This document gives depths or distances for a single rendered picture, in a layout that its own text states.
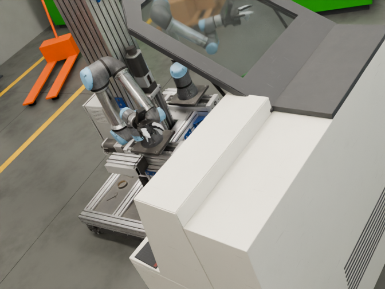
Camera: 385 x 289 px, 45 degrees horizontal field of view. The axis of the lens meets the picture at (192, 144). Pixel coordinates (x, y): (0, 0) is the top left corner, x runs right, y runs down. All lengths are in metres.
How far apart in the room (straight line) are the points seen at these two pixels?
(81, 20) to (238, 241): 1.74
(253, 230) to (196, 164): 0.37
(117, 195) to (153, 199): 2.32
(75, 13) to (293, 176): 1.69
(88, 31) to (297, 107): 1.40
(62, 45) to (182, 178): 5.76
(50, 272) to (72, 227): 0.47
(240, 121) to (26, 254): 2.95
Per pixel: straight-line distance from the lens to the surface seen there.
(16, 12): 9.15
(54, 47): 7.46
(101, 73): 2.62
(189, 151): 1.91
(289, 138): 1.93
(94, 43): 2.92
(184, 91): 3.20
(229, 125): 1.96
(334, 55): 2.33
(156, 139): 2.91
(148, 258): 2.38
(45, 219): 4.68
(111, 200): 4.06
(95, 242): 4.13
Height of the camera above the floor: 2.69
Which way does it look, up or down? 36 degrees down
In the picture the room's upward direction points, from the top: 23 degrees counter-clockwise
